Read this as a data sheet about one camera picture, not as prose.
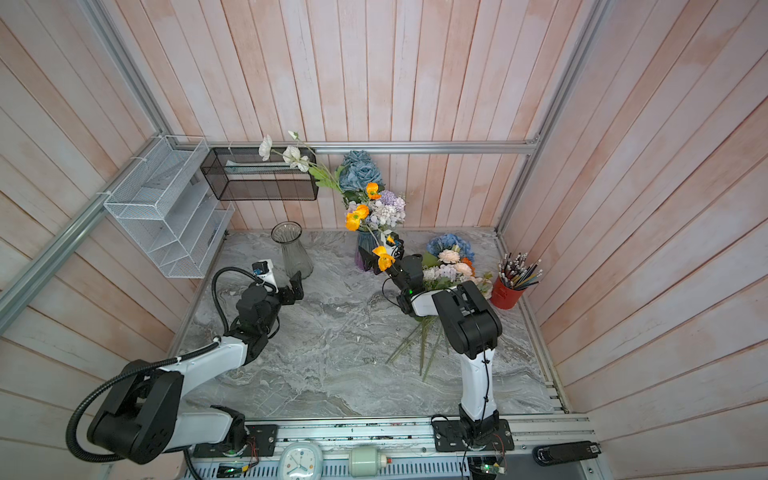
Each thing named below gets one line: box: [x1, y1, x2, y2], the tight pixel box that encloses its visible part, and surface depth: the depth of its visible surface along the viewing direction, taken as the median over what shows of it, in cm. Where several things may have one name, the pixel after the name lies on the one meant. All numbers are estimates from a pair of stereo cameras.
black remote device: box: [532, 441, 602, 466], surface depth 71 cm
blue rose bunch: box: [339, 150, 385, 207], surface depth 85 cm
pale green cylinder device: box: [351, 447, 378, 477], surface depth 65 cm
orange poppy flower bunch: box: [346, 182, 395, 272], surface depth 74 cm
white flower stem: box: [258, 130, 343, 193], surface depth 86 cm
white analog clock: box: [279, 442, 324, 480], surface depth 70 cm
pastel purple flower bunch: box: [366, 190, 406, 230], surface depth 87 cm
